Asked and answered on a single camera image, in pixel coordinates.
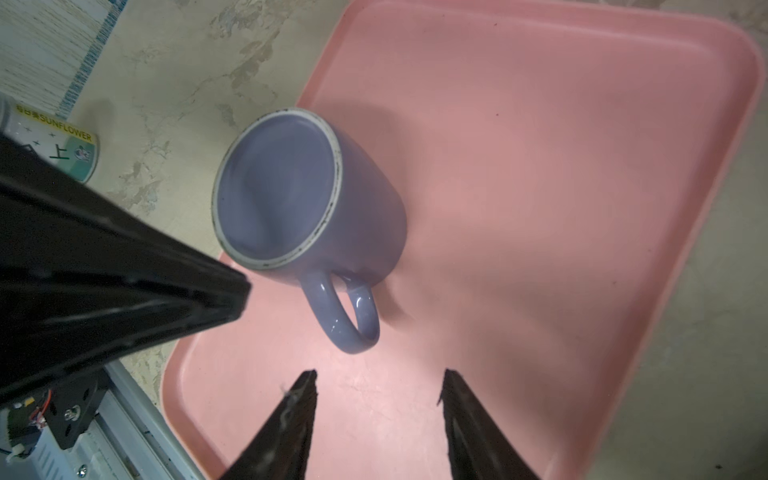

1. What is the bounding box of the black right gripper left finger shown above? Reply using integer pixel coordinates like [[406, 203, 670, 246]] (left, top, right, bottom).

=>
[[220, 370, 318, 480]]

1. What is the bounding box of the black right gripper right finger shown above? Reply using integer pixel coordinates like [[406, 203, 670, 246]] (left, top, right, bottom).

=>
[[439, 369, 538, 480]]

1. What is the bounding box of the pink plastic tray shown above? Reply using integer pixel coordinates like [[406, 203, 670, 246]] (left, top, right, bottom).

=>
[[161, 1, 765, 479]]

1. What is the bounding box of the purple ceramic mug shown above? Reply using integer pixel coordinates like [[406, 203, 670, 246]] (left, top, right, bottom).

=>
[[211, 108, 407, 354]]

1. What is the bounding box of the round tape roll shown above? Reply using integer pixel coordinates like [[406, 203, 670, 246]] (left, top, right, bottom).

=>
[[1, 94, 99, 184]]

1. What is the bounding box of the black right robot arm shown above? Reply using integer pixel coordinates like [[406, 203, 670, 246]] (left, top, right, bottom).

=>
[[1, 134, 539, 479]]

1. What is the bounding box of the aluminium front rail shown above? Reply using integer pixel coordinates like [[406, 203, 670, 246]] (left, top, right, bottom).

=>
[[1, 361, 204, 479]]

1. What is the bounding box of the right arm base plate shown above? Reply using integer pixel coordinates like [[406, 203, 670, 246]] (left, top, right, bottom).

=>
[[44, 368, 110, 450]]

